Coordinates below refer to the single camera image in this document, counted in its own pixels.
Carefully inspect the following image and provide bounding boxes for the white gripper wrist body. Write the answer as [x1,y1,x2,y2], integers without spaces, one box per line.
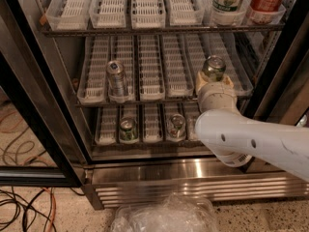
[197,82,239,114]

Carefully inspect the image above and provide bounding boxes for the green can shelf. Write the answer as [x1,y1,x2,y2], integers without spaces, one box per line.
[202,55,226,81]

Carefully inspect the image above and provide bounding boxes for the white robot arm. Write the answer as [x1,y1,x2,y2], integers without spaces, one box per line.
[195,72,309,182]

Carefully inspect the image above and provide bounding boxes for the green can bottom right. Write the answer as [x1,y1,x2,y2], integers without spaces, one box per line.
[167,113,185,139]

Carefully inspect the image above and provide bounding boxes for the green can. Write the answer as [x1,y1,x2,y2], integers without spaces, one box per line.
[167,113,185,139]
[120,117,137,142]

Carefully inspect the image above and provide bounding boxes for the stainless steel fridge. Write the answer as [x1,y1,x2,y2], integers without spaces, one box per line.
[0,0,309,211]

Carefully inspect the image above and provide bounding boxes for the silver blue can middle shelf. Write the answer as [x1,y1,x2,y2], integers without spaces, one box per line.
[106,60,128,97]

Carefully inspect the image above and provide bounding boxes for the green can bottom left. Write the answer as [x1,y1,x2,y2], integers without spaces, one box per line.
[120,117,137,142]

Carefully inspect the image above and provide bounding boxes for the open fridge glass door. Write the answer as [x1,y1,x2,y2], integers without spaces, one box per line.
[0,0,91,187]

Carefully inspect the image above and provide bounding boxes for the clear plastic bag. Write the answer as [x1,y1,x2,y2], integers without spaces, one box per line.
[110,193,219,232]

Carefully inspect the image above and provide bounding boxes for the bottom wire shelf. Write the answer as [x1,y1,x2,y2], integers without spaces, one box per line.
[93,140,205,150]

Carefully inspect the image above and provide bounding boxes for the wire shelf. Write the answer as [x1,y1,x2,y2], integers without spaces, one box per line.
[93,140,205,150]
[41,24,284,38]
[74,94,252,108]

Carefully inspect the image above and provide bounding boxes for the middle wire shelf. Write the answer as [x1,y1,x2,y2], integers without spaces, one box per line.
[74,94,252,108]

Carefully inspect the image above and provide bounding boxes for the top wire shelf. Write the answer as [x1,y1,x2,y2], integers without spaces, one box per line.
[41,24,284,38]

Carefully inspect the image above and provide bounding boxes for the orange cable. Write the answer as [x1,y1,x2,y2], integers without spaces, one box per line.
[42,187,58,232]

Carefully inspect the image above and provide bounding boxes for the black cables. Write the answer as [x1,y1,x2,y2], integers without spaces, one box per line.
[0,187,57,232]

